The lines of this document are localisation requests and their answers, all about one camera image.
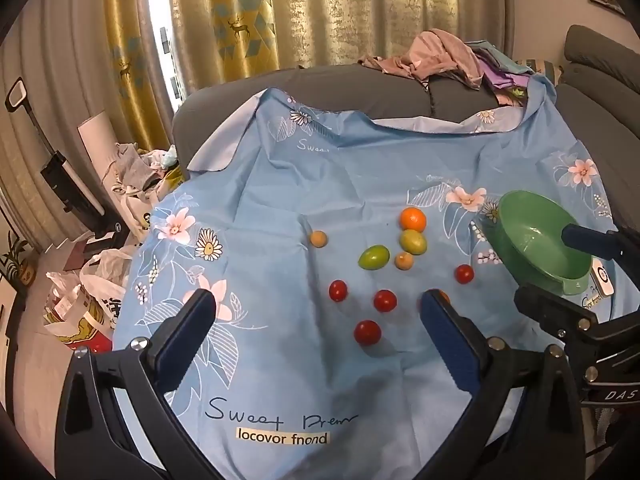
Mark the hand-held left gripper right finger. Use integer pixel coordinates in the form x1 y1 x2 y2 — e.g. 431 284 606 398
420 288 586 480

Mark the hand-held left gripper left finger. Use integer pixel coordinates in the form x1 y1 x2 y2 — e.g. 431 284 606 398
54 288 221 480

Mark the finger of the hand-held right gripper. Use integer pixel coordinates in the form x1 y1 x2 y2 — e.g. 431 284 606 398
514 284 601 342
561 224 640 262

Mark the green plastic bowl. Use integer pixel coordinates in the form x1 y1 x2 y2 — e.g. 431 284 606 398
481 190 606 296

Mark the yellow-green mango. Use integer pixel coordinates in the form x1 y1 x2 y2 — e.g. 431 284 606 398
399 229 428 256

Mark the green mango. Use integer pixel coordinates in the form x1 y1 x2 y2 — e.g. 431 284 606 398
357 245 391 272

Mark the orange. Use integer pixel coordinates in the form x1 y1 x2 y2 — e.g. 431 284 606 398
399 207 427 233

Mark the white pocket router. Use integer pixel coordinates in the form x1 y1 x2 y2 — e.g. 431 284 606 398
590 257 616 296

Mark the white plastic bag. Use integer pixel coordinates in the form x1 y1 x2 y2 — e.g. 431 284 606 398
45 250 132 341

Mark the red and yellow bag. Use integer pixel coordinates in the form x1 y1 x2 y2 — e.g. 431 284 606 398
64 310 114 354

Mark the clothes heap on floor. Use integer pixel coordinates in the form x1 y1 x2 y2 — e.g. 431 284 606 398
107 142 187 231

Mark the blue floral bed sheet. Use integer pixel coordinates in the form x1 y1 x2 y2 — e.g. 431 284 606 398
112 77 626 480

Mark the potted plant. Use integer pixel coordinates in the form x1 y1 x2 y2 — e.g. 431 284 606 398
0 237 37 287

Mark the striped cushion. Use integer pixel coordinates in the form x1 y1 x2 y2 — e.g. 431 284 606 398
518 58 563 83

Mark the purple cloth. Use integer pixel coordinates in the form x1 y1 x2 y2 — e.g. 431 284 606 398
477 57 521 92

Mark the black upright vacuum cleaner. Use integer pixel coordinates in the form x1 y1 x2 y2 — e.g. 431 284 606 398
5 77 108 231

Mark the white board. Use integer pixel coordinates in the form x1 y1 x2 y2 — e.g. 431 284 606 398
77 110 132 211

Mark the teal cloth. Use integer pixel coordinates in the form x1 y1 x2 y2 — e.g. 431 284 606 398
470 40 531 73

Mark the pink clothes pile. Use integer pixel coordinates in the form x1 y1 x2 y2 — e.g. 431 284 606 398
357 30 483 91

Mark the grey sofa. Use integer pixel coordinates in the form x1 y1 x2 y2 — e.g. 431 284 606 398
172 25 640 231

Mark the gold deer-print curtain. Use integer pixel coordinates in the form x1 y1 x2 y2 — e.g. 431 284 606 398
102 0 173 152
167 0 516 111

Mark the grey pleated curtain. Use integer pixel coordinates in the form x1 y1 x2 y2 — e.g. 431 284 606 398
0 0 132 233

